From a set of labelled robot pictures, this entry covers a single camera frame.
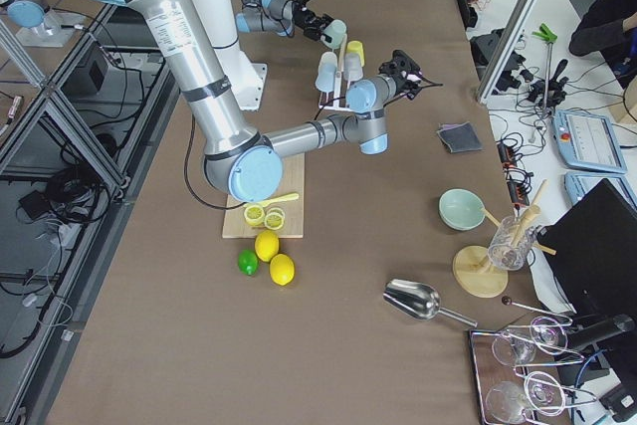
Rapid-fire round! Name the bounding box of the clear glass mug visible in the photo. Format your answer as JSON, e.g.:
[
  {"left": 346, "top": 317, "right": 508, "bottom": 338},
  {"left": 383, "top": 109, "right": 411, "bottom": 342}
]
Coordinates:
[{"left": 488, "top": 216, "right": 537, "bottom": 271}]

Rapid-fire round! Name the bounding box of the lemon slice lower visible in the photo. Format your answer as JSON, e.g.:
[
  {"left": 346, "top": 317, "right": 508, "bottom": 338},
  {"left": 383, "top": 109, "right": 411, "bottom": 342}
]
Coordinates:
[{"left": 263, "top": 207, "right": 286, "bottom": 231}]

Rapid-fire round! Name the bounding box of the wine glass upper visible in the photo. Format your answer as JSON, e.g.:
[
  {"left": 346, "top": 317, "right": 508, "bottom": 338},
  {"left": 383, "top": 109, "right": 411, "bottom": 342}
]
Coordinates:
[{"left": 492, "top": 316, "right": 567, "bottom": 366}]

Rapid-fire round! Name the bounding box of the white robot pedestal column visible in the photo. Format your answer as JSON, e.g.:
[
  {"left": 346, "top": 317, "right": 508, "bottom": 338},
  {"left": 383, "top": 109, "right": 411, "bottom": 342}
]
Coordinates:
[{"left": 193, "top": 0, "right": 268, "bottom": 111}]

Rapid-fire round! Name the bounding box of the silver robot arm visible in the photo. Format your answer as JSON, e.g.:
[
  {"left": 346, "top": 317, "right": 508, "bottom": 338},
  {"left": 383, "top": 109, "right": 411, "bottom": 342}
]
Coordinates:
[
  {"left": 236, "top": 0, "right": 334, "bottom": 43},
  {"left": 97, "top": 0, "right": 424, "bottom": 202}
]

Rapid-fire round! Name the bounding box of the white wire cup holder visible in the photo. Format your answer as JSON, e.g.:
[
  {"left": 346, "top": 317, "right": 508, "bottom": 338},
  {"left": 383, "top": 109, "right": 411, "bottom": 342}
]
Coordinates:
[{"left": 318, "top": 35, "right": 349, "bottom": 111}]

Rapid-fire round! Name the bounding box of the wooden cutting board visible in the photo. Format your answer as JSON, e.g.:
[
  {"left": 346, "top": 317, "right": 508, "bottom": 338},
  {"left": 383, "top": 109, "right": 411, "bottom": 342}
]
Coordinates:
[{"left": 222, "top": 154, "right": 306, "bottom": 239}]

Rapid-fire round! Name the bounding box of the green grabber tool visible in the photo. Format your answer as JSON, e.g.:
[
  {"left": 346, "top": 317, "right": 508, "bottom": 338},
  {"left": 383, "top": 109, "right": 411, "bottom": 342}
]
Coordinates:
[{"left": 532, "top": 23, "right": 557, "bottom": 117}]

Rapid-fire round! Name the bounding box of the mint green bowl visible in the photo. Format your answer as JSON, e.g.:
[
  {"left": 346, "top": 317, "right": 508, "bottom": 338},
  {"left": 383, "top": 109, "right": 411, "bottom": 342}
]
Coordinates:
[{"left": 438, "top": 188, "right": 485, "bottom": 231}]

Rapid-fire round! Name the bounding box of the teal green plastic cup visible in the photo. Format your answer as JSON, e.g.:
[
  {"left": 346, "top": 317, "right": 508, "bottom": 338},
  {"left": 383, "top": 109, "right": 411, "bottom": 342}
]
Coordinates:
[{"left": 323, "top": 19, "right": 347, "bottom": 49}]

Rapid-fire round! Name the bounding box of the wooden mug tree stand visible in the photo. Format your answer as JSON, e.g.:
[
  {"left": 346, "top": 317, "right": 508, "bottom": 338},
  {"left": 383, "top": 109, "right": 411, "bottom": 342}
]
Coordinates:
[{"left": 452, "top": 179, "right": 556, "bottom": 298}]

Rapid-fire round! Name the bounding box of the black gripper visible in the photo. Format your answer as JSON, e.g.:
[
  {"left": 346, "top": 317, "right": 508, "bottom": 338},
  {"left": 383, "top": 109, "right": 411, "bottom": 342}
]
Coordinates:
[
  {"left": 378, "top": 50, "right": 423, "bottom": 97},
  {"left": 292, "top": 0, "right": 332, "bottom": 43}
]

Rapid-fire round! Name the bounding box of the light blue cup on holder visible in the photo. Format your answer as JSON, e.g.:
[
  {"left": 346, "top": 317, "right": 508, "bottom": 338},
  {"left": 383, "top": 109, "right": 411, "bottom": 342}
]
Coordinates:
[{"left": 315, "top": 63, "right": 337, "bottom": 94}]

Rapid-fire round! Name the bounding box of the person in black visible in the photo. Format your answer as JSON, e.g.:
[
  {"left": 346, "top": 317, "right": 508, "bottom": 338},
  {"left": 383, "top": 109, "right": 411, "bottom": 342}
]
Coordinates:
[{"left": 568, "top": 0, "right": 636, "bottom": 88}]

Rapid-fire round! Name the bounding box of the grey cup on holder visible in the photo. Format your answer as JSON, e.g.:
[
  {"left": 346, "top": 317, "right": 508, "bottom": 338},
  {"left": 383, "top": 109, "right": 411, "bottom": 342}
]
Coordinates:
[{"left": 342, "top": 52, "right": 364, "bottom": 83}]

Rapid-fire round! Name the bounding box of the grey folded cloth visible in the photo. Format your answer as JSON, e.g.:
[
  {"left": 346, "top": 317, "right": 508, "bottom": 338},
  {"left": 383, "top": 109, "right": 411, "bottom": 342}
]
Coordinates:
[{"left": 436, "top": 122, "right": 483, "bottom": 153}]

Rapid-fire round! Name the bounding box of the black power strip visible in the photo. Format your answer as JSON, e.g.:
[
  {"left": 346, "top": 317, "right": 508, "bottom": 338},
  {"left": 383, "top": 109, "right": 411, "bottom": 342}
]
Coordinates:
[{"left": 497, "top": 140, "right": 530, "bottom": 208}]

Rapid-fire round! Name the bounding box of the wine glass lower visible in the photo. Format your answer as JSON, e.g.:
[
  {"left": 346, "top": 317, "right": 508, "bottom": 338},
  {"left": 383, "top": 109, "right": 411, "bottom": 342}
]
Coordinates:
[{"left": 486, "top": 371, "right": 566, "bottom": 424}]

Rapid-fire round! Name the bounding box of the metal scoop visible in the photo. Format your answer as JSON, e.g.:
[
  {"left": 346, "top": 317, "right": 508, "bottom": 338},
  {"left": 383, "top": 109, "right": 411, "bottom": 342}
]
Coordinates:
[{"left": 383, "top": 279, "right": 478, "bottom": 327}]

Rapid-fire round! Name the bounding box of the blue teach pendant upper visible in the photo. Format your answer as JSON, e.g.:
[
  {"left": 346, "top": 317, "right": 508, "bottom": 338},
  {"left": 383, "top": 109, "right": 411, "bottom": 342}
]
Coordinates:
[{"left": 552, "top": 109, "right": 627, "bottom": 174}]

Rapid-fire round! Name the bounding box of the blue teach pendant lower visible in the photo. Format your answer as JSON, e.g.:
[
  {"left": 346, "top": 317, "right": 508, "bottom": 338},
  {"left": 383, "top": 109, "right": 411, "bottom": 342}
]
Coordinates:
[{"left": 564, "top": 171, "right": 636, "bottom": 206}]

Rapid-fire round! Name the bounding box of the aluminium frame post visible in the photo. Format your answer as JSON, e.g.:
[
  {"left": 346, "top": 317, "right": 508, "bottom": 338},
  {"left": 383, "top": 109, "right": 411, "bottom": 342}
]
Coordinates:
[{"left": 476, "top": 0, "right": 537, "bottom": 106}]

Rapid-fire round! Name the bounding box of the black monitor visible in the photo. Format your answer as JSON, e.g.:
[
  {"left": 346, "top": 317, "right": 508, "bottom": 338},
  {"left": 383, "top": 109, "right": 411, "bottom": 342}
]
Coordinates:
[{"left": 538, "top": 179, "right": 636, "bottom": 318}]

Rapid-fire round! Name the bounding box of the white cup on holder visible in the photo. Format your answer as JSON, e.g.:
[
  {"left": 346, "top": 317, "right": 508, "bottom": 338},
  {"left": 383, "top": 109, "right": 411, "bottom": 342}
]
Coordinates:
[{"left": 318, "top": 51, "right": 338, "bottom": 69}]

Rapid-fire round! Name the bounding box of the yellow lemon upper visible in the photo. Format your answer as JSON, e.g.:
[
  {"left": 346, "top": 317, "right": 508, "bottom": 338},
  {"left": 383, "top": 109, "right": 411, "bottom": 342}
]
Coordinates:
[{"left": 255, "top": 230, "right": 280, "bottom": 263}]

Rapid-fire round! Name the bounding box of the lemon slice upper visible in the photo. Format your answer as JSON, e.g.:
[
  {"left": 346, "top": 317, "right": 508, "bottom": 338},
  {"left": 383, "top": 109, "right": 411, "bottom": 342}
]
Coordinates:
[{"left": 243, "top": 204, "right": 266, "bottom": 227}]

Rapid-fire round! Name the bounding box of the lemon slice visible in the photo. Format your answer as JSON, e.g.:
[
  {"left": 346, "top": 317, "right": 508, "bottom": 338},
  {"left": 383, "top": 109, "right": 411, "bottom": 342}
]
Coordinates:
[
  {"left": 263, "top": 207, "right": 286, "bottom": 231},
  {"left": 243, "top": 204, "right": 266, "bottom": 227}
]

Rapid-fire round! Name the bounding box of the wine glass rack tray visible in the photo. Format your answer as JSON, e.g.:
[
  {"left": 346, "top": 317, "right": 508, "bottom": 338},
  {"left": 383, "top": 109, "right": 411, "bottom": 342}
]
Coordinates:
[{"left": 468, "top": 330, "right": 524, "bottom": 424}]

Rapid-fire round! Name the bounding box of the green lime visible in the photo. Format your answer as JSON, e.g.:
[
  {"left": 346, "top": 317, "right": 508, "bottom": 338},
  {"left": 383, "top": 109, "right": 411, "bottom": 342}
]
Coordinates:
[{"left": 237, "top": 249, "right": 259, "bottom": 276}]

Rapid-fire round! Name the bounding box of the yellow cup on holder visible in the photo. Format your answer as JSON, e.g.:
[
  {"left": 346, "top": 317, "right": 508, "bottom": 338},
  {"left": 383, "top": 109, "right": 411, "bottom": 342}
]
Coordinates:
[{"left": 346, "top": 40, "right": 365, "bottom": 66}]

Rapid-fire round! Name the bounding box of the yellow lemon lower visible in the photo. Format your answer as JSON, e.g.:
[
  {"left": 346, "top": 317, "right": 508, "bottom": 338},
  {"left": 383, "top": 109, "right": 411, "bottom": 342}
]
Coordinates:
[{"left": 269, "top": 254, "right": 296, "bottom": 286}]

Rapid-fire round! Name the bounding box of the blue teach pendant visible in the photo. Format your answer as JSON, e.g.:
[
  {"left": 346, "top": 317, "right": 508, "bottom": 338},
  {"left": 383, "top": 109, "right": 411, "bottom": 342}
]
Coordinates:
[
  {"left": 552, "top": 109, "right": 627, "bottom": 174},
  {"left": 564, "top": 171, "right": 636, "bottom": 206}
]

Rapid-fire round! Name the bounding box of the yellow lemon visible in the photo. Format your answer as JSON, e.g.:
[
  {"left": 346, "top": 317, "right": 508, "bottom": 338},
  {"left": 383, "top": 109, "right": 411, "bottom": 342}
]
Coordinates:
[
  {"left": 255, "top": 230, "right": 280, "bottom": 263},
  {"left": 269, "top": 254, "right": 296, "bottom": 286}
]

